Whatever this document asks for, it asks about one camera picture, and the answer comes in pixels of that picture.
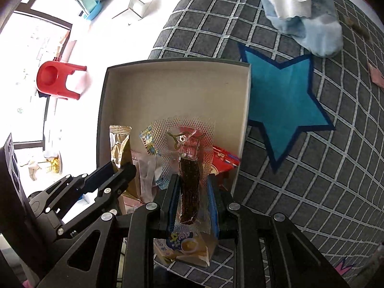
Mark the white open box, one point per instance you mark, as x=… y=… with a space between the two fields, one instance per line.
x=138 y=7

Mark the grey checked star blanket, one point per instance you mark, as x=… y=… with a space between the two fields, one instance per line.
x=300 y=186

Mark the black window frame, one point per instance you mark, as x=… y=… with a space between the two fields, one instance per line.
x=45 y=16

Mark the blue yellow snack packet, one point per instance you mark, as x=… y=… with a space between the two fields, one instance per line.
x=186 y=247

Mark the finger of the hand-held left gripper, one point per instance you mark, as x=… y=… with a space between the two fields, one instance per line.
x=120 y=183
x=99 y=177

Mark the clear packet with meat stick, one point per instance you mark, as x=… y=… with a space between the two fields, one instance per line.
x=189 y=186

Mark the gold snack packet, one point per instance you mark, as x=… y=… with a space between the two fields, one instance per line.
x=120 y=144

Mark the red plastic stool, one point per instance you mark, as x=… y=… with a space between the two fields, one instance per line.
x=51 y=78

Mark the pink snack packet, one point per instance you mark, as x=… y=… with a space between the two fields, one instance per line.
x=377 y=76

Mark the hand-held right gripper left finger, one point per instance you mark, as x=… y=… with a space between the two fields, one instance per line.
x=173 y=207

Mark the light blue towel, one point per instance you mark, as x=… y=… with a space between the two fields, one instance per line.
x=318 y=30

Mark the red snack packet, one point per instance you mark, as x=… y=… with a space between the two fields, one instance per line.
x=226 y=162

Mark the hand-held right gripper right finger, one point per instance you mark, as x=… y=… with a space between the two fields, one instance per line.
x=214 y=213

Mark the clear white snack packet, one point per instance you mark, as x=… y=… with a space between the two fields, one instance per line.
x=148 y=177

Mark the grey cardboard box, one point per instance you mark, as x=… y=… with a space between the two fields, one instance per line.
x=180 y=90

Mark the blue plastic bin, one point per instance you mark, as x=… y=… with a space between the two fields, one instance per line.
x=93 y=7

